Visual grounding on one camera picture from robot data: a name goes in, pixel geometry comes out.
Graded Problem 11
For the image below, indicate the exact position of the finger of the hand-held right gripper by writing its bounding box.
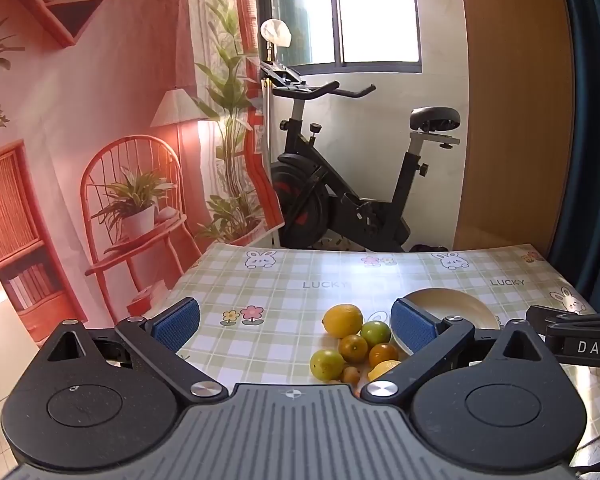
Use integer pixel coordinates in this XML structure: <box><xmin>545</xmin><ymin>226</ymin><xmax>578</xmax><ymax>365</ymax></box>
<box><xmin>525</xmin><ymin>304</ymin><xmax>600</xmax><ymax>330</ymax></box>

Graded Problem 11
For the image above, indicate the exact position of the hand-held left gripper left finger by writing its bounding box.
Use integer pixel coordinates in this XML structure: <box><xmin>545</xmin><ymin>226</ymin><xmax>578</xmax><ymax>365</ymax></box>
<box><xmin>45</xmin><ymin>297</ymin><xmax>229</xmax><ymax>404</ymax></box>

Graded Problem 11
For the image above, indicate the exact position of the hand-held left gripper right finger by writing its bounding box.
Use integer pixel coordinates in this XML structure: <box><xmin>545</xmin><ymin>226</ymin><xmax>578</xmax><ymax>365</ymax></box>
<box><xmin>361</xmin><ymin>297</ymin><xmax>549</xmax><ymax>405</ymax></box>

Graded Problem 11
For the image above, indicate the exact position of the green lime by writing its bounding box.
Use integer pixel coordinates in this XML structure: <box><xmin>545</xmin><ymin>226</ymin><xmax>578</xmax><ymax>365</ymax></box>
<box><xmin>361</xmin><ymin>320</ymin><xmax>392</xmax><ymax>346</ymax></box>

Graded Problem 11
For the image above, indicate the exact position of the bright orange mandarin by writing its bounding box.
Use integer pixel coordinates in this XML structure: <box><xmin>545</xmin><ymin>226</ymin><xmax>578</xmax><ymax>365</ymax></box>
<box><xmin>368</xmin><ymin>342</ymin><xmax>400</xmax><ymax>368</ymax></box>

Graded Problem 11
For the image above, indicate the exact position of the cream bowl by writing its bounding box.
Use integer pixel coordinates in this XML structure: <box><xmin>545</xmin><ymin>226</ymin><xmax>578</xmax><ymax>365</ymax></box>
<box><xmin>400</xmin><ymin>287</ymin><xmax>503</xmax><ymax>356</ymax></box>

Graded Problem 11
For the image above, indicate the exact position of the small yellow lemon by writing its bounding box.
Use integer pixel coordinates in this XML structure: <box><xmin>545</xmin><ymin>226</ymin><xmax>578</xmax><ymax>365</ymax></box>
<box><xmin>368</xmin><ymin>360</ymin><xmax>402</xmax><ymax>382</ymax></box>

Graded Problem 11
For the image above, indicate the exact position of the dark orange mandarin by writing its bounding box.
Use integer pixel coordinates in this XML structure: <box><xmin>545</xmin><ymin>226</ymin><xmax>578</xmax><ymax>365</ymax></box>
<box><xmin>338</xmin><ymin>334</ymin><xmax>370</xmax><ymax>365</ymax></box>

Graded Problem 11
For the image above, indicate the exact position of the large yellow lemon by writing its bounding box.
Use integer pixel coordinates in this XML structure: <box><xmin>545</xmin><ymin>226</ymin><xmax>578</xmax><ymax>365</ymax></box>
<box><xmin>321</xmin><ymin>304</ymin><xmax>365</xmax><ymax>339</ymax></box>

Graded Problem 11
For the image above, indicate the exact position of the yellow-green lime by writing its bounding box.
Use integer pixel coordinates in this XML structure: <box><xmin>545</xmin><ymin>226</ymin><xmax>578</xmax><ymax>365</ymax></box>
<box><xmin>309</xmin><ymin>349</ymin><xmax>346</xmax><ymax>381</ymax></box>

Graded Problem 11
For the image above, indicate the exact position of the checked tablecloth with cartoon prints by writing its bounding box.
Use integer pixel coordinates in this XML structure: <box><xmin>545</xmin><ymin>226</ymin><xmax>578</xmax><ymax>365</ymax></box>
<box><xmin>167</xmin><ymin>242</ymin><xmax>600</xmax><ymax>461</ymax></box>

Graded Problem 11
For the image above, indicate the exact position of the dark teal curtain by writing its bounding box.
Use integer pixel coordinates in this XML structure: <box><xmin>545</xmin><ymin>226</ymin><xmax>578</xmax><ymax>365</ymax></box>
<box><xmin>555</xmin><ymin>0</ymin><xmax>600</xmax><ymax>311</ymax></box>

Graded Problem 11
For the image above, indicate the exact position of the black exercise bike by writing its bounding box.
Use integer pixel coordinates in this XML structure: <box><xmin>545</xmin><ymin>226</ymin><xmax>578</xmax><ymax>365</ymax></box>
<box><xmin>262</xmin><ymin>80</ymin><xmax>463</xmax><ymax>253</ymax></box>

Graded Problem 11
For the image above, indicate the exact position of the wooden cabinet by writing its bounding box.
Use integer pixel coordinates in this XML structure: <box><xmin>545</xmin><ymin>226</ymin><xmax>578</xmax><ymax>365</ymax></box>
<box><xmin>452</xmin><ymin>0</ymin><xmax>576</xmax><ymax>256</ymax></box>

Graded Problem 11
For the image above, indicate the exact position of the metal stand with clamp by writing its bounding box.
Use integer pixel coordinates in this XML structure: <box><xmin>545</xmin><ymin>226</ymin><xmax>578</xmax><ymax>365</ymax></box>
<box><xmin>258</xmin><ymin>42</ymin><xmax>308</xmax><ymax>167</ymax></box>

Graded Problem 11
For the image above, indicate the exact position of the white cloth cap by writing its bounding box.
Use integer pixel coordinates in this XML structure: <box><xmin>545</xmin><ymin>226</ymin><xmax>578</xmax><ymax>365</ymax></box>
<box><xmin>260</xmin><ymin>18</ymin><xmax>293</xmax><ymax>51</ymax></box>

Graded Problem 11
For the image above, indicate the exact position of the window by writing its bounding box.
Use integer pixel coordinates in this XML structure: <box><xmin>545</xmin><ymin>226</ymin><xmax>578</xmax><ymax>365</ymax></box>
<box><xmin>267</xmin><ymin>0</ymin><xmax>423</xmax><ymax>73</ymax></box>

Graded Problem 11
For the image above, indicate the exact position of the red room scene wall poster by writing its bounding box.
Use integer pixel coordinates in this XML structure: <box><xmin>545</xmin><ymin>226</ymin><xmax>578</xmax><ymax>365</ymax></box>
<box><xmin>0</xmin><ymin>0</ymin><xmax>286</xmax><ymax>346</ymax></box>

